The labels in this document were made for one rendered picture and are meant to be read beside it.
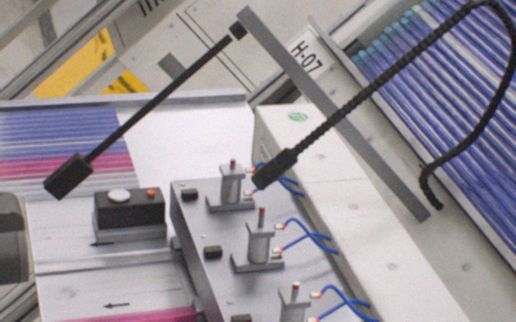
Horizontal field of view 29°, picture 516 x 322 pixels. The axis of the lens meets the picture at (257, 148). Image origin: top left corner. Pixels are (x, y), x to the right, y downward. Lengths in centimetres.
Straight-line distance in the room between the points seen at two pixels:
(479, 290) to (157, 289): 33
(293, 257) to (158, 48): 128
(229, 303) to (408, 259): 18
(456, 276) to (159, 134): 50
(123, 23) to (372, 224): 140
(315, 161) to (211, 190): 13
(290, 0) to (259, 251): 135
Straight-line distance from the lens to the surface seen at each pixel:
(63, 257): 109
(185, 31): 223
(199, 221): 105
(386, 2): 132
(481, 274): 100
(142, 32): 223
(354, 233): 102
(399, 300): 94
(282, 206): 108
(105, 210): 109
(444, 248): 104
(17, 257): 77
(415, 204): 106
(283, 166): 89
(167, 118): 137
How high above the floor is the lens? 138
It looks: 7 degrees down
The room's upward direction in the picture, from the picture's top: 50 degrees clockwise
